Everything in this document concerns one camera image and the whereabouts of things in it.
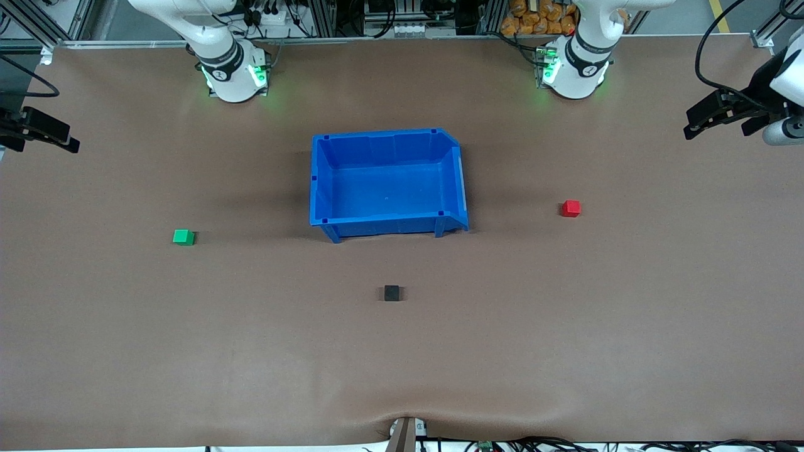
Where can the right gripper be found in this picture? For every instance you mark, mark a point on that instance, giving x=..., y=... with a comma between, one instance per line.
x=14, y=127

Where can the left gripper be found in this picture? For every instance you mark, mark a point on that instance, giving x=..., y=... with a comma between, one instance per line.
x=758, y=84

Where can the green cube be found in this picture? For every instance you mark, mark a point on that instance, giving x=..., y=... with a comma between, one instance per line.
x=183, y=236

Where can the red cube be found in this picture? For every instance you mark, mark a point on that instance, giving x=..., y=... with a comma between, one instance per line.
x=571, y=208

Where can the black cube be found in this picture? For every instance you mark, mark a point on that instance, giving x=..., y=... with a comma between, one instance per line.
x=391, y=293

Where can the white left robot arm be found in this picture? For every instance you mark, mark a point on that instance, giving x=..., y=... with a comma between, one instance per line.
x=581, y=63

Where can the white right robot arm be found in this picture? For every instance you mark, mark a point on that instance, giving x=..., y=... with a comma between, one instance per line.
x=229, y=69

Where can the diagonal aluminium profile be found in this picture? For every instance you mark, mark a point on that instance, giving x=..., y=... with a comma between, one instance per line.
x=38, y=22
x=776, y=28

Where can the orange snack bag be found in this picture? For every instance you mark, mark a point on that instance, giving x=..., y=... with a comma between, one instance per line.
x=540, y=19

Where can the brown table mat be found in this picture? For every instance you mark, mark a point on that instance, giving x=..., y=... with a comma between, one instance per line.
x=188, y=351

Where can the white power strip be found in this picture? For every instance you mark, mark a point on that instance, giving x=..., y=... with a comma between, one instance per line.
x=273, y=17

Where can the grey connector strip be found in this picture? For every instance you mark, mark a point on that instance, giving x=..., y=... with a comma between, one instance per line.
x=411, y=29

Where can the blue plastic storage bin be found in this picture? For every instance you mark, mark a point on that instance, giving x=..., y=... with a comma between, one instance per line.
x=386, y=182

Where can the small green circuit board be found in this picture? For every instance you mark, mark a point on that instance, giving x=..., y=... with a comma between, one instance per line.
x=485, y=447

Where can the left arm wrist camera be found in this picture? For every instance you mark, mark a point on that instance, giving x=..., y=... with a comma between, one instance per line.
x=785, y=130

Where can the aluminium frame upright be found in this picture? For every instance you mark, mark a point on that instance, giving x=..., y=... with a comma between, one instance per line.
x=490, y=17
x=323, y=17

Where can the aluminium table edge rail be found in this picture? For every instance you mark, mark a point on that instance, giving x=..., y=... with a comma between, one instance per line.
x=377, y=40

